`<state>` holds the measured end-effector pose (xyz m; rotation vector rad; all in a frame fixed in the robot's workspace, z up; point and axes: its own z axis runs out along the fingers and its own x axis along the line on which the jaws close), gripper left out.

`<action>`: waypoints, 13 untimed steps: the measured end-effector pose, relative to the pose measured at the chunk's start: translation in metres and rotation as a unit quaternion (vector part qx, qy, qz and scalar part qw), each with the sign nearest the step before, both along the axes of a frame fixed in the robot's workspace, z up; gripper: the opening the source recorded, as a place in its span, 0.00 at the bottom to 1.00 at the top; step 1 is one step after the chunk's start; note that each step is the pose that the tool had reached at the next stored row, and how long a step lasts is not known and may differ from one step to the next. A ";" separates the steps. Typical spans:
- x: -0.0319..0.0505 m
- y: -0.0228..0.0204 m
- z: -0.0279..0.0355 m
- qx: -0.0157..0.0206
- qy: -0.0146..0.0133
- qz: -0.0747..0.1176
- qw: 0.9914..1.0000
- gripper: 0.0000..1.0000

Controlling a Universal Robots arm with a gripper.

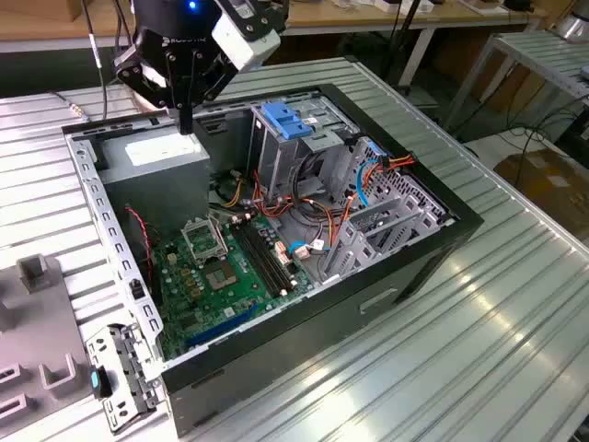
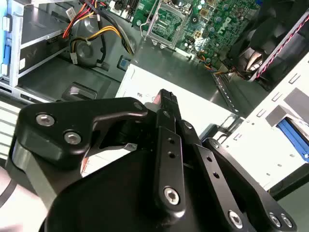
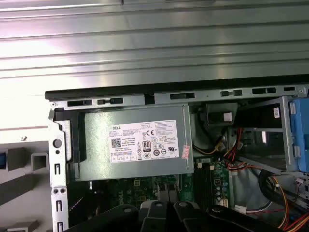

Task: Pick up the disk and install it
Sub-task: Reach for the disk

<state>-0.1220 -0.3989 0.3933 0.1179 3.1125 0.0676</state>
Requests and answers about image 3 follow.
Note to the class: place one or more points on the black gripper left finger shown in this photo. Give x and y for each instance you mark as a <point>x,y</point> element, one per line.
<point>157,217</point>

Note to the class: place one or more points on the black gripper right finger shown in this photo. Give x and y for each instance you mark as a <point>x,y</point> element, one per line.
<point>188,217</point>

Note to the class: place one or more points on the hard disk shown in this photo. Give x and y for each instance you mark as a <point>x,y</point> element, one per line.
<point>2,160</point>

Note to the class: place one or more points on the green motherboard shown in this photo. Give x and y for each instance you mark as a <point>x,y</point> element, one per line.
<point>187,187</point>

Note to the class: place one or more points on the black RAM slot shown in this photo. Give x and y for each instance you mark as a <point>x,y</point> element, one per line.
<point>210,183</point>
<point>201,181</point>
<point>205,181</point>
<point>196,181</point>

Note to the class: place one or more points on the grey power supply unit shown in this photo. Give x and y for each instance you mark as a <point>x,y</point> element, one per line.
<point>101,145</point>

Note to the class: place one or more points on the grey metal drive cage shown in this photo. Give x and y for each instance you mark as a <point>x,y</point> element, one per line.
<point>285,120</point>

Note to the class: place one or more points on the black open PC case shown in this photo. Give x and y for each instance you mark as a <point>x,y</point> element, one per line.
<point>96,93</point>

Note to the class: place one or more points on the blue plastic cage latch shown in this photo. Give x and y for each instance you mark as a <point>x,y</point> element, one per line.
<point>300,125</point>

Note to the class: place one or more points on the grey parts rack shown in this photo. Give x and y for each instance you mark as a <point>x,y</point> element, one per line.
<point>14,183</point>

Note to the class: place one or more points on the black plastic wall bracket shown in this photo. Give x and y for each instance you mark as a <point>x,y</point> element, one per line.
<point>217,113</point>

